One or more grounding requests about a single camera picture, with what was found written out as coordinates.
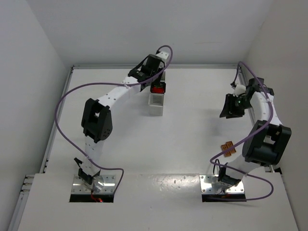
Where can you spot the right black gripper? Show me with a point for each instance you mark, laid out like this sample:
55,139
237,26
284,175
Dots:
231,106

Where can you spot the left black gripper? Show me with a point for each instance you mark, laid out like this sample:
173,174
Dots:
158,84

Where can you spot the red white flower lego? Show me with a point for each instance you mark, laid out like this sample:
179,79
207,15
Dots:
158,90

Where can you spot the orange lego plate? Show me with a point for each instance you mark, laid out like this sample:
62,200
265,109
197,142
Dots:
229,153
227,145

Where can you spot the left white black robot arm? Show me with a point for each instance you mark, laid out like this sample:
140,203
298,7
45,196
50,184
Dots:
97,116

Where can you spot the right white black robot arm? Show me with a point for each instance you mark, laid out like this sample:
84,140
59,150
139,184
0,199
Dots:
268,138

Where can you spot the far white slatted container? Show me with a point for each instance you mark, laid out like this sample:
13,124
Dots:
163,77

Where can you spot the white slatted container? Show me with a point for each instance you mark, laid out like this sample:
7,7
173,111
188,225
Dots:
163,77
156,104

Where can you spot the near black slatted container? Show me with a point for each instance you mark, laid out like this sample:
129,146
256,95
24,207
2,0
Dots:
160,84

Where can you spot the near white slatted container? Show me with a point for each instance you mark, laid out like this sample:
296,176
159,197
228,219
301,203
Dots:
156,104

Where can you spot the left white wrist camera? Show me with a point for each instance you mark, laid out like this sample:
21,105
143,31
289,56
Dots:
163,55

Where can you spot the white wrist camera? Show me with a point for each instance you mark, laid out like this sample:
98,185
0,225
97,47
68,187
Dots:
163,55
238,89

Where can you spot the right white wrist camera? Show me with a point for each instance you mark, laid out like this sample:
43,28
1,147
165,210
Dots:
238,89

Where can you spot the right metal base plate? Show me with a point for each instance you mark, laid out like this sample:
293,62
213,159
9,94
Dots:
210,186

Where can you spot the metal base plate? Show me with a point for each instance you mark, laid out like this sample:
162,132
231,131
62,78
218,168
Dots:
210,186
103,184

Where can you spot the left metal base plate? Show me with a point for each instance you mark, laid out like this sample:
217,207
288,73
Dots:
103,184

